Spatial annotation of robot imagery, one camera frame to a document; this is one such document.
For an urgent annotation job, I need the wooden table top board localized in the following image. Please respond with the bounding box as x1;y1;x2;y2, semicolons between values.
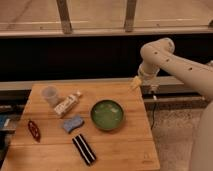
1;82;160;171

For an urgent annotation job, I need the right metal window post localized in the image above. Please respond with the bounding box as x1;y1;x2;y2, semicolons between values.
124;0;137;32

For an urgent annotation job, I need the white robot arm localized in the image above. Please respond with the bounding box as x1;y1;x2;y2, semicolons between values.
131;38;213;171

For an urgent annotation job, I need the black white striped case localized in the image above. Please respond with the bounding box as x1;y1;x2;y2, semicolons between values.
72;134;96;166

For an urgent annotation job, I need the green ceramic bowl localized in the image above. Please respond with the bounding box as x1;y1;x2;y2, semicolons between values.
90;99;124;131

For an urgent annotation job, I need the dark red oval object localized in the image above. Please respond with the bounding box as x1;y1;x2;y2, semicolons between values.
28;120;41;142

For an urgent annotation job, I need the black cable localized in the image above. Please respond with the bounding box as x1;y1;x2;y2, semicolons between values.
150;94;158;131

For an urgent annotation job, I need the blue object at left edge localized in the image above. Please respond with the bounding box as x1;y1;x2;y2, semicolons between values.
0;115;10;132

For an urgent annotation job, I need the left metal window post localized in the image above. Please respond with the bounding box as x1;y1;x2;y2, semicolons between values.
56;0;72;34

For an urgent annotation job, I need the clear plastic cup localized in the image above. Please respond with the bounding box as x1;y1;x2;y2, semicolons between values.
41;86;60;107

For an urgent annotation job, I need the metal window post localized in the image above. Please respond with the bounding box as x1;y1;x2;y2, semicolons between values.
56;0;72;34
124;0;137;32

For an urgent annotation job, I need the white tube bottle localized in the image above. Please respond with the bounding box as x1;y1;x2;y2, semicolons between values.
54;91;82;118

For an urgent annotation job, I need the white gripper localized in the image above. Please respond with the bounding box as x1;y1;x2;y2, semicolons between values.
130;63;160;90

